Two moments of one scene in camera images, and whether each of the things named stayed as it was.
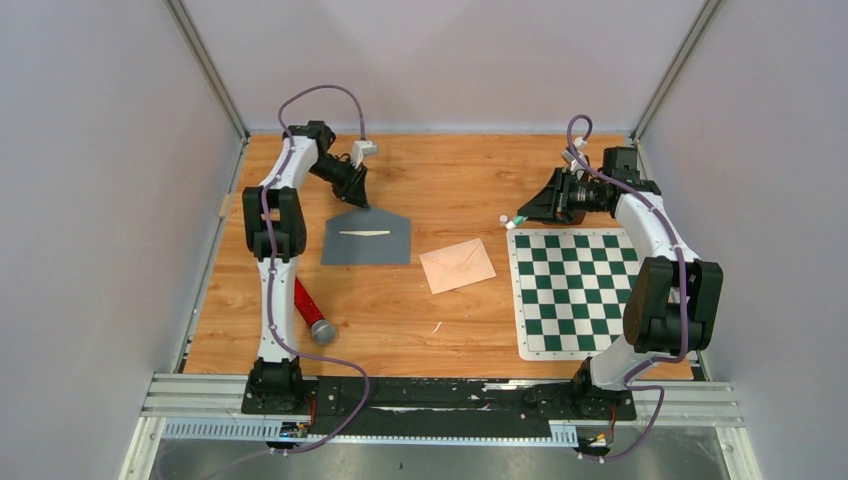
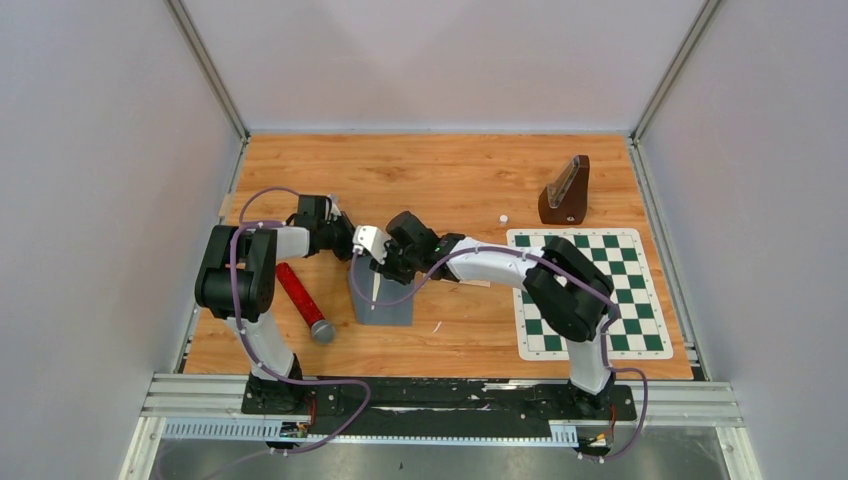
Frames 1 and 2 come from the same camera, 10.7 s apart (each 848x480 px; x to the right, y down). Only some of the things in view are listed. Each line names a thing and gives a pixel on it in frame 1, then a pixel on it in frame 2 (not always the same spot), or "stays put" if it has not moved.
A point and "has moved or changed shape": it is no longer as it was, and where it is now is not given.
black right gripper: (551, 204) to (387, 269)
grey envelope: (374, 236) has moved or changed shape
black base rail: (343, 406) stays put
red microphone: (322, 331) stays put
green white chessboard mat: (570, 287) stays put
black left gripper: (356, 193) to (346, 253)
